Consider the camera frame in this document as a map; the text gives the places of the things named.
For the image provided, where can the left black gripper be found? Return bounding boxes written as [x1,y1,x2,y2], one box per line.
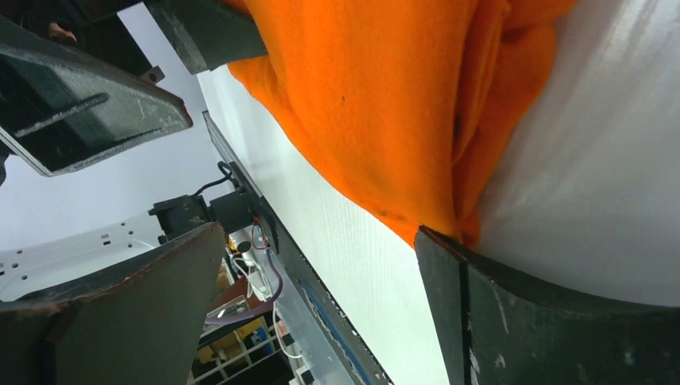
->
[1,0,267,176]

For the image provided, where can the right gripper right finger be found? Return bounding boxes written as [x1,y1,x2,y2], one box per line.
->
[415,227,679,384]

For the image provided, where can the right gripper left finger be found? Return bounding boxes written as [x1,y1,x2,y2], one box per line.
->
[1,222,225,384]

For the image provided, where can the orange t-shirt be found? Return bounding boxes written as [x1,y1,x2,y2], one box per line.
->
[229,0,573,247]

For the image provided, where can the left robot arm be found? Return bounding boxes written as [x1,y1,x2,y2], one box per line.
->
[1,1,261,304]

